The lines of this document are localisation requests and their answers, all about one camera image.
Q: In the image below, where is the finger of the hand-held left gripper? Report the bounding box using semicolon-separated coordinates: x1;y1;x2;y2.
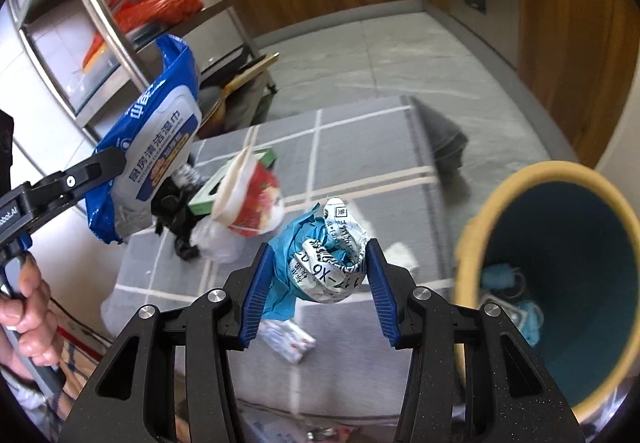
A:
22;148;128;224

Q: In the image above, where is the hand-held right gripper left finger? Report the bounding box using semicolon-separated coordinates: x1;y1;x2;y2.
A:
62;240;276;443

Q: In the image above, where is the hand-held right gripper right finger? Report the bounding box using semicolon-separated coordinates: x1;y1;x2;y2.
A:
365;238;586;443

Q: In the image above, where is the large white tissue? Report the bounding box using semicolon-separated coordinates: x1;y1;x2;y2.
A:
387;243;418;271

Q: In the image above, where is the clear plastic bag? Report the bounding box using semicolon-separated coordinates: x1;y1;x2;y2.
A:
190;215;248;264

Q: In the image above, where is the blue glove with wrapper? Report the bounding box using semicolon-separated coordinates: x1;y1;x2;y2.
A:
263;195;371;322

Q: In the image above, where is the blue wet wipe packet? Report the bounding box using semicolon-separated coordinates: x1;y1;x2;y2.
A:
84;34;203;245

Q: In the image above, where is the black plastic bag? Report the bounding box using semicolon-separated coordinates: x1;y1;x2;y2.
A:
150;163;211;261

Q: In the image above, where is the green cardboard box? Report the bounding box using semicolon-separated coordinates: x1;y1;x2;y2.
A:
187;148;278;216

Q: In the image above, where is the blue face mask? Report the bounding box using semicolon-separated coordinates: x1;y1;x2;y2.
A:
481;264;518;289
515;300;546;346

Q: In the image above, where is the teal bin with yellow rim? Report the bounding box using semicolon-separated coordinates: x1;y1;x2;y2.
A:
452;162;640;426

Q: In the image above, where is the person's left hand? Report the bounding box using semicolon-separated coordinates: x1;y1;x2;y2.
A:
0;250;63;369

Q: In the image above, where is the small red white packet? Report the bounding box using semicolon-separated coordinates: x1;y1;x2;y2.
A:
257;320;317;365

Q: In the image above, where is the grey checked cloth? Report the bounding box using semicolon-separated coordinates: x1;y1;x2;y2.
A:
100;95;471;424

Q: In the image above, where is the plaid cloth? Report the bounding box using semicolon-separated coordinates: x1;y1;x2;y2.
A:
50;303;116;404

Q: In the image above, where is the red plastic bag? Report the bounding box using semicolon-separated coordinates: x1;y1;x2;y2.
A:
82;0;205;68

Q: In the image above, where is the pan with wooden handle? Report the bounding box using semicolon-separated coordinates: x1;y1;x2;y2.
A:
200;53;281;134

